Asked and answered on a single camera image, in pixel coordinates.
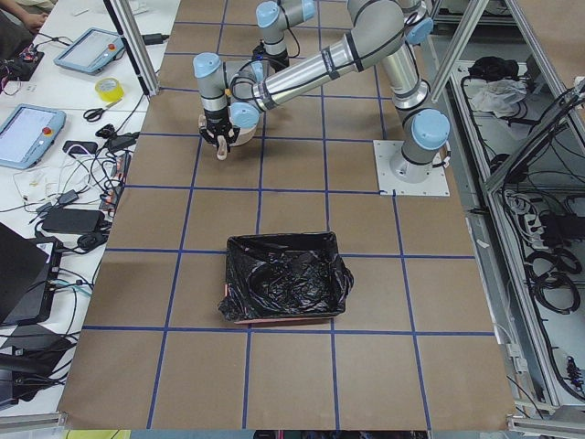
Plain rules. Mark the yellow tape roll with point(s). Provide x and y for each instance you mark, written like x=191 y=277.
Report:
x=109 y=89

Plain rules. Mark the black power adapter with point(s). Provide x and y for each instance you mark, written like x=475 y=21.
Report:
x=73 y=221

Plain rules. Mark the near blue teach pendant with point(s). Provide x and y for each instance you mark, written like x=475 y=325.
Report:
x=27 y=134

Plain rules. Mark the black laptop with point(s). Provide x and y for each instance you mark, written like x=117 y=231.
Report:
x=28 y=269

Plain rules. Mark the far blue teach pendant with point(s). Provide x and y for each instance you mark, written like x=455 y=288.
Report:
x=91 y=52

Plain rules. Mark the white crumpled cloth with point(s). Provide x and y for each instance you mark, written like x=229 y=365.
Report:
x=502 y=97

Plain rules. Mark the blue teach pendant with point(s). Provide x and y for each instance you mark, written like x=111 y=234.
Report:
x=91 y=52
x=27 y=134

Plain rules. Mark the black handled scissors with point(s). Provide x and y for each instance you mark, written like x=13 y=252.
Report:
x=94 y=114

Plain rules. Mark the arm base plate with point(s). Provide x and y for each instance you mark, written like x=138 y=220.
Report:
x=398 y=177

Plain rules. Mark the bin with black bag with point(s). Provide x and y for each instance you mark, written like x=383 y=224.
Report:
x=284 y=276

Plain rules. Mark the beige plastic dustpan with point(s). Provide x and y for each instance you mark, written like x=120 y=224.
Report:
x=245 y=135

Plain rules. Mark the aluminium frame post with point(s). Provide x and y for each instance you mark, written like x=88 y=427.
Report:
x=124 y=22

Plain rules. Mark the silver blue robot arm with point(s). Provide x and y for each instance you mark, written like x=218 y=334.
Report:
x=235 y=94
x=273 y=19

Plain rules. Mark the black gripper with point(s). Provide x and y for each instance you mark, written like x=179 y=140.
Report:
x=217 y=122

